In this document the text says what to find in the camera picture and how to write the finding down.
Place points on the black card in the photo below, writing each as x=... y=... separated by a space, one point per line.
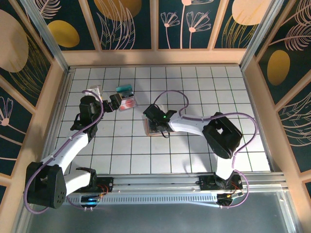
x=127 y=94

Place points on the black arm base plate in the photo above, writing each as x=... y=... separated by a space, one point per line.
x=206 y=184
x=107 y=182

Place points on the aluminium corner post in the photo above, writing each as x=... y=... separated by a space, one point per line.
x=258 y=36
x=46 y=36

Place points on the aluminium side rail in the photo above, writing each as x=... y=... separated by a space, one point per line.
x=69 y=77

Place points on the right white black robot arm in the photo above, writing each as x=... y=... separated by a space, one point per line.
x=187 y=123

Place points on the aluminium mounting rail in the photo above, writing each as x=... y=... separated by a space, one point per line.
x=155 y=180

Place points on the red white card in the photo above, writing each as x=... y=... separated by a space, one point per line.
x=128 y=103

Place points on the clear acrylic card holder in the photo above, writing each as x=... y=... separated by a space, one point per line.
x=130 y=109

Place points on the teal card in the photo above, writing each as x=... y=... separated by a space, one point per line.
x=124 y=88

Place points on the black controller module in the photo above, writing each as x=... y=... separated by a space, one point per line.
x=227 y=197
x=90 y=200

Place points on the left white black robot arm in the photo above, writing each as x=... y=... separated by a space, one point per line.
x=68 y=148

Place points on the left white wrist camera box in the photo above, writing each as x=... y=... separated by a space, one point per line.
x=96 y=90

